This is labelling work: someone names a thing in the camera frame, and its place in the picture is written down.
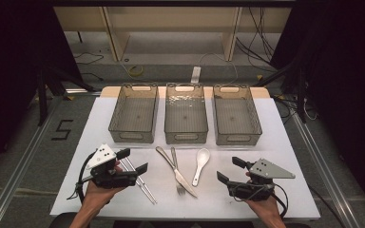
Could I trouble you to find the translucent grey plastic basket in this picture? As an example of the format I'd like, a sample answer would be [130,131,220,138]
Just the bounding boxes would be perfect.
[163,83,209,145]
[107,83,160,144]
[212,84,263,146]

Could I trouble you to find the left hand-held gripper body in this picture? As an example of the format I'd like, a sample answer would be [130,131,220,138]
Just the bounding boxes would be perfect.
[85,143,139,190]

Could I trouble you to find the black curtain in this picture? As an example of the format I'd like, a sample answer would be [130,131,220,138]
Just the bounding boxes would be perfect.
[272,0,365,219]
[0,0,84,179]

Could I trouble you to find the yellow tape roll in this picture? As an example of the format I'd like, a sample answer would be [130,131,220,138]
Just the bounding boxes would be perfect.
[127,65,145,78]

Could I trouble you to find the thin black floor cable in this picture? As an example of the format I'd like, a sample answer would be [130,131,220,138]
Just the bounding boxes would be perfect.
[74,51,105,82]

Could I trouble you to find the white table cover sheet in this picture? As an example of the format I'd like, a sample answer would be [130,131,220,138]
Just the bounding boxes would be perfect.
[49,96,321,221]

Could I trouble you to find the metal fork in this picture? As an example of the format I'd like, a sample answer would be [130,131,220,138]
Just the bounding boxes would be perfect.
[170,146,187,197]

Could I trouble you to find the person's left hand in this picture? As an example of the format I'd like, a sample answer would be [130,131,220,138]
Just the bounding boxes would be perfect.
[82,180,126,209]

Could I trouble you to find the metal floor rail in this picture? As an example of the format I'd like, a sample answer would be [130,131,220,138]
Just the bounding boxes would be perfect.
[0,94,65,228]
[291,112,360,228]

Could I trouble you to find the metal table knife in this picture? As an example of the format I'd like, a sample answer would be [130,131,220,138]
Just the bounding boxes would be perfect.
[155,145,199,200]

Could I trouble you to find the white ceramic spoon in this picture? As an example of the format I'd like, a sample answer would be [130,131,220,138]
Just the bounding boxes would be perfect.
[191,147,211,188]

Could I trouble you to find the white cable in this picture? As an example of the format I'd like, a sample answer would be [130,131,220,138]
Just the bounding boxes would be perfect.
[199,51,240,86]

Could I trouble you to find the person's right hand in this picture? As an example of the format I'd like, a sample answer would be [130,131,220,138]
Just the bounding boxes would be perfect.
[244,196,282,222]

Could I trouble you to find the beige wooden shelf unit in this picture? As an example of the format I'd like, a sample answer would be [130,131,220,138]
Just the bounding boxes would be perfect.
[53,7,293,63]

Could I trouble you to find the bundle of black cables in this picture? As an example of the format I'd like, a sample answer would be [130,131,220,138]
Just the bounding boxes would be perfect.
[236,7,281,69]

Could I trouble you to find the black metal stand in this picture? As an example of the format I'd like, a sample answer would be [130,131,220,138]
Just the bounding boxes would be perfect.
[36,65,96,127]
[255,60,308,124]

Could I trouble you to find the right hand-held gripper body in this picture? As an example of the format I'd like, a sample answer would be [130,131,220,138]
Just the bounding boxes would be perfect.
[226,158,297,202]

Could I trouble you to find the right hand-held gripper cable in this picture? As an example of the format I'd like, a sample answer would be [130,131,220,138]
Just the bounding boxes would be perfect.
[270,183,290,219]

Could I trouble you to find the white power strip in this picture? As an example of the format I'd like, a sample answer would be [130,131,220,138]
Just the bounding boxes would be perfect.
[190,66,202,85]

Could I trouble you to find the short silver metal bar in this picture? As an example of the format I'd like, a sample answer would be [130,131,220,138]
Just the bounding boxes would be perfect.
[64,88,103,97]

